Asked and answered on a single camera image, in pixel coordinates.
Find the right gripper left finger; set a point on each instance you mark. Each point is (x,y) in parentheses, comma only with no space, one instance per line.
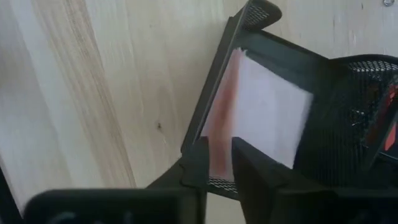
(124,205)

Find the black mesh desk organizer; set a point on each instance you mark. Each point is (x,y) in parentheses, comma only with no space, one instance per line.
(342,124)

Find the pink sticky note pad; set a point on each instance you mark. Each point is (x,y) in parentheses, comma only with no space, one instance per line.
(270,109)

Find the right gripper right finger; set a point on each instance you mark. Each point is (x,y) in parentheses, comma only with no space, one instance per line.
(295,205)

